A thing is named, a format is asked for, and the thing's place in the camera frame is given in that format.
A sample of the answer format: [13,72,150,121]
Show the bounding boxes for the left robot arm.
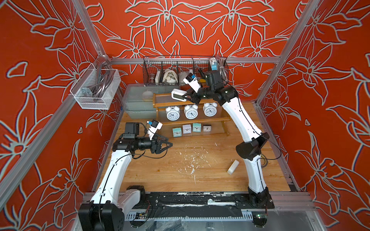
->
[78,120,172,231]

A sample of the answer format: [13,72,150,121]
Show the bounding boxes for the white twin-bell clock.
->
[184,105,198,119]
[165,106,180,121]
[203,103,218,117]

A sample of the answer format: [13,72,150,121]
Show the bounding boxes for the white cloth bundle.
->
[162,69,178,84]

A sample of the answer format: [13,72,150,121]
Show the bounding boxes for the light blue box in basket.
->
[209,57,219,71]

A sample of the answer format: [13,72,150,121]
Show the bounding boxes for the mint square alarm clock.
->
[172,128,183,138]

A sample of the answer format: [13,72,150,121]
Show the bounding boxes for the grey hoses in basket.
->
[86,56,115,98]

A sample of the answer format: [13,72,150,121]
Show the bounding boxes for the black handled screwdriver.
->
[192,58,205,79]

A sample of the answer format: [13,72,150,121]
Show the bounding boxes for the wooden two-tier shelf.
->
[153,93,231,138]

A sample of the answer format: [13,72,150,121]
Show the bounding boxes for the black wire wall basket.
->
[142,55,229,86]

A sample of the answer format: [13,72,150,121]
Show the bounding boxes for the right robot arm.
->
[184,70,270,208]

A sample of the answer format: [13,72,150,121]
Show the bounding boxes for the white cylinder device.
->
[227,160,240,175]

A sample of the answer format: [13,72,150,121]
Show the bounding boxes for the translucent plastic storage box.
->
[123,84,179,119]

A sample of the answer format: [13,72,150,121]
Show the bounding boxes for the white square alarm clock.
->
[183,124,192,134]

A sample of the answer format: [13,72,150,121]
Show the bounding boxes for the white twin-bell clock front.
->
[165,106,180,121]

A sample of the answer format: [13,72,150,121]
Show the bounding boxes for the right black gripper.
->
[182,86,216,105]

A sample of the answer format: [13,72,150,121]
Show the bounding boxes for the white digital clock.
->
[171,89,187,102]

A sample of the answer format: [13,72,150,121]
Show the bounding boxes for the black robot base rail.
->
[133,192,275,219]

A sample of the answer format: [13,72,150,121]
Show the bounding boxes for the white mesh wall basket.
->
[70,64,120,110]

